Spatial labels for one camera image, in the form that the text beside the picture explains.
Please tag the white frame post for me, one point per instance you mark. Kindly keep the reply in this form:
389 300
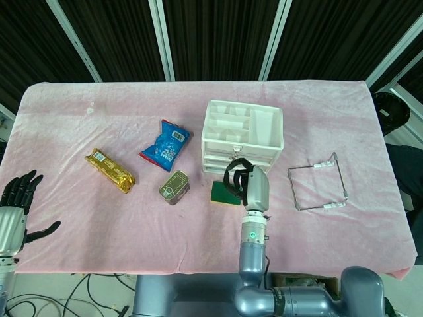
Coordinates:
274 39
79 43
393 49
162 39

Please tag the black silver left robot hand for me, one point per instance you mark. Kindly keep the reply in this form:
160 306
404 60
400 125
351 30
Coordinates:
11 228

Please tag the black luncheon meat can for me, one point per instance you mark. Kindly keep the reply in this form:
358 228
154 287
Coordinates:
173 186

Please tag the black chair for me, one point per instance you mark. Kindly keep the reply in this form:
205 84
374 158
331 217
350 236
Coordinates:
391 112

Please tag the brown cardboard box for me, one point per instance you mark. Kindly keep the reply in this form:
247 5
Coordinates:
281 280

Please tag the green yellow sponge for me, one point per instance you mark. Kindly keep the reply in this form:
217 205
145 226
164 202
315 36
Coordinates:
219 193

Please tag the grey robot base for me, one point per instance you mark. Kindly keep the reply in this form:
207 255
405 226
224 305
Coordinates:
172 297

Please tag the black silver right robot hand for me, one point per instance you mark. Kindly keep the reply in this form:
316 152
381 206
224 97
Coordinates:
257 188

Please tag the black pleated curtain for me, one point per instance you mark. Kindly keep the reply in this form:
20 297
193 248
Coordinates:
218 36

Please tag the pink fleece table cloth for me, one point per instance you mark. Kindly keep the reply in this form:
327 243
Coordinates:
99 231

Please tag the white plastic drawer organizer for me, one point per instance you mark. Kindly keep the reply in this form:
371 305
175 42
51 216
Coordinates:
261 125

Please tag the gold foil snack package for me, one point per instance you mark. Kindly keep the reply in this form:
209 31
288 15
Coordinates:
110 171

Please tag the blue snack bag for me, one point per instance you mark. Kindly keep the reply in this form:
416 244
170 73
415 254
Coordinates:
165 147

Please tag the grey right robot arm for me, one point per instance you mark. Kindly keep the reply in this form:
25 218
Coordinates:
252 257

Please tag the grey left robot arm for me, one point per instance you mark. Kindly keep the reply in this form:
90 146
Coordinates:
5 280

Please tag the white rack clip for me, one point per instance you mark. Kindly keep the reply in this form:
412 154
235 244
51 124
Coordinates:
333 206
322 165

